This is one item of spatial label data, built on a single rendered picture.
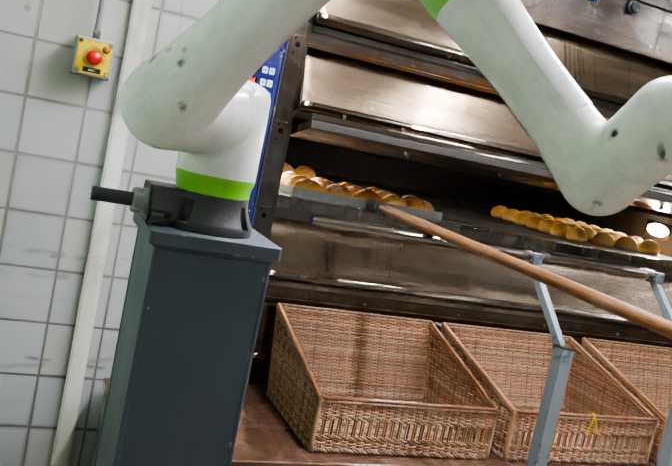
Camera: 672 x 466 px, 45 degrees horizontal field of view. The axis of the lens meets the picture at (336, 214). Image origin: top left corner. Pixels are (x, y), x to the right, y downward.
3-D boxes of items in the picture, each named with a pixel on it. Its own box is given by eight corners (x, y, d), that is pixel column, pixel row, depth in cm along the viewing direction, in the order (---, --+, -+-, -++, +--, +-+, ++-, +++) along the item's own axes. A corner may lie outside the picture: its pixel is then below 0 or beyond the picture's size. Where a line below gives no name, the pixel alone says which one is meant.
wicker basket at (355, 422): (256, 385, 250) (274, 300, 248) (415, 397, 271) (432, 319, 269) (306, 454, 206) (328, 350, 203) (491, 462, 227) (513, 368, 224)
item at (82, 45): (68, 72, 216) (75, 35, 215) (106, 80, 220) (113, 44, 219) (70, 72, 209) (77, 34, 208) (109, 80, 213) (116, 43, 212)
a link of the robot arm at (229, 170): (146, 182, 124) (168, 60, 122) (200, 184, 139) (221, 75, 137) (217, 200, 119) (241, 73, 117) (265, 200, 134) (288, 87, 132)
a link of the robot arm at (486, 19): (467, -25, 106) (518, -37, 112) (423, 31, 115) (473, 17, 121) (634, 200, 98) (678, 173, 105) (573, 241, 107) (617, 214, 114)
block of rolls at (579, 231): (486, 214, 361) (488, 202, 360) (570, 229, 380) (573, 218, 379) (572, 241, 305) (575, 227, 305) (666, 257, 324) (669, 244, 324)
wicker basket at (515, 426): (421, 398, 272) (438, 319, 270) (553, 406, 295) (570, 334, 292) (502, 462, 228) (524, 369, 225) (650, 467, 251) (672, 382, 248)
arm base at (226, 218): (91, 218, 117) (98, 178, 116) (84, 203, 130) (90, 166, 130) (261, 243, 127) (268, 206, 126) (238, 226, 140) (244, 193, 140)
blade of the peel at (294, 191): (441, 220, 272) (443, 212, 272) (291, 195, 250) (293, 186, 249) (394, 202, 305) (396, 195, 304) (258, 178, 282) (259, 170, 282)
